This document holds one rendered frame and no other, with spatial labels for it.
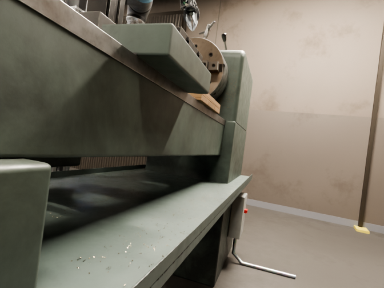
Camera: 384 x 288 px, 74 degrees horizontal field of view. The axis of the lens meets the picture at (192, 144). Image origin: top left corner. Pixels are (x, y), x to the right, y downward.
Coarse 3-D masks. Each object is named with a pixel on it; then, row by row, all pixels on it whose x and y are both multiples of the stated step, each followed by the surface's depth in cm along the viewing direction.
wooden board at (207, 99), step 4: (196, 96) 84; (200, 96) 83; (204, 96) 87; (208, 96) 91; (200, 100) 84; (204, 100) 87; (208, 100) 92; (212, 100) 97; (204, 104) 91; (208, 104) 92; (212, 104) 98; (216, 104) 104; (212, 108) 99; (216, 108) 105; (216, 112) 107
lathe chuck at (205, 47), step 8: (192, 40) 125; (200, 40) 124; (208, 40) 123; (200, 48) 124; (208, 48) 122; (216, 48) 121; (208, 56) 122; (216, 56) 121; (224, 64) 120; (224, 72) 123; (216, 80) 121; (224, 80) 125; (216, 88) 121; (216, 96) 129
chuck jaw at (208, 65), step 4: (204, 60) 116; (204, 64) 117; (208, 64) 118; (212, 64) 117; (216, 64) 117; (220, 64) 120; (208, 68) 118; (212, 68) 117; (216, 68) 117; (220, 68) 120; (212, 72) 121; (216, 72) 121
